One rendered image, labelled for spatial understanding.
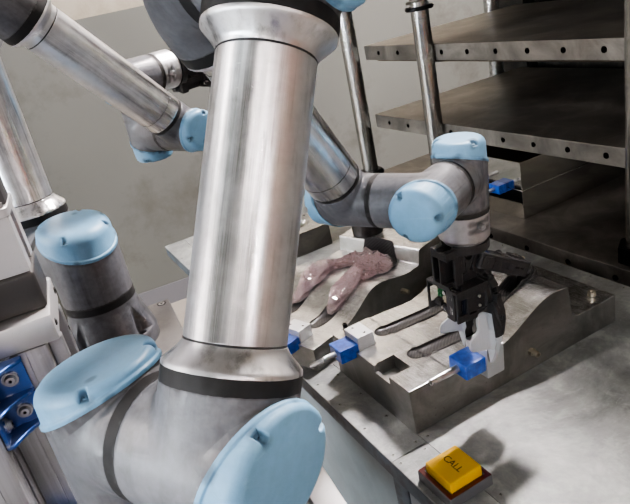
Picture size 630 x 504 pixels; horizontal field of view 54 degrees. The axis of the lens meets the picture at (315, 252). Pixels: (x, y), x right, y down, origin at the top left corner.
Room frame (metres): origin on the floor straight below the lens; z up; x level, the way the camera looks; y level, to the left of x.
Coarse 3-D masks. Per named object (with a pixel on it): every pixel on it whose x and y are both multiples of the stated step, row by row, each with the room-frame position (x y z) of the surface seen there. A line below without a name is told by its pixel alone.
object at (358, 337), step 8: (352, 328) 1.05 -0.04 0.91; (360, 328) 1.04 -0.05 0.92; (368, 328) 1.04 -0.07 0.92; (352, 336) 1.03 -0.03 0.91; (360, 336) 1.01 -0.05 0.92; (368, 336) 1.02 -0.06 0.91; (336, 344) 1.03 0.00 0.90; (344, 344) 1.02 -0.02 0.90; (352, 344) 1.01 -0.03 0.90; (360, 344) 1.01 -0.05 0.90; (368, 344) 1.02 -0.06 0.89; (336, 352) 1.01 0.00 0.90; (344, 352) 1.00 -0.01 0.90; (352, 352) 1.01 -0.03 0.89; (320, 360) 1.00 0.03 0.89; (328, 360) 1.00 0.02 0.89; (344, 360) 1.00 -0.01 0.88
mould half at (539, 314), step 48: (432, 288) 1.17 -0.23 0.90; (528, 288) 1.02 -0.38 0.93; (576, 288) 1.11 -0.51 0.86; (336, 336) 1.08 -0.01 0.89; (384, 336) 1.04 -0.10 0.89; (432, 336) 1.01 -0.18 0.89; (528, 336) 0.96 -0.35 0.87; (576, 336) 1.01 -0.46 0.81; (384, 384) 0.93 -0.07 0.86; (480, 384) 0.91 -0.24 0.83
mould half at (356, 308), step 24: (360, 240) 1.49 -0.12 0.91; (408, 240) 1.42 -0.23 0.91; (432, 240) 1.39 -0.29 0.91; (408, 264) 1.36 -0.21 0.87; (360, 288) 1.25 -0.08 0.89; (384, 288) 1.26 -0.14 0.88; (408, 288) 1.32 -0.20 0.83; (312, 312) 1.26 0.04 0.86; (360, 312) 1.20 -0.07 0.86; (312, 336) 1.16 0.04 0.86; (312, 360) 1.11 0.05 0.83
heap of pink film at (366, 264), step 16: (352, 256) 1.42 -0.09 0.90; (368, 256) 1.41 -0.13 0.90; (384, 256) 1.40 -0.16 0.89; (304, 272) 1.37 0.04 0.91; (320, 272) 1.35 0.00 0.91; (352, 272) 1.29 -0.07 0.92; (368, 272) 1.30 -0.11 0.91; (384, 272) 1.33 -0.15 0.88; (304, 288) 1.33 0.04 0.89; (336, 288) 1.27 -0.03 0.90; (352, 288) 1.25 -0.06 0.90; (336, 304) 1.24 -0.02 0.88
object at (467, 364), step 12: (468, 348) 0.86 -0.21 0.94; (456, 360) 0.84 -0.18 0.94; (468, 360) 0.83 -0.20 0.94; (480, 360) 0.83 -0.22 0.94; (444, 372) 0.82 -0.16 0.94; (456, 372) 0.83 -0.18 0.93; (468, 372) 0.82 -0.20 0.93; (480, 372) 0.83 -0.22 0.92; (492, 372) 0.83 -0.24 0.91; (432, 384) 0.81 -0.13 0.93
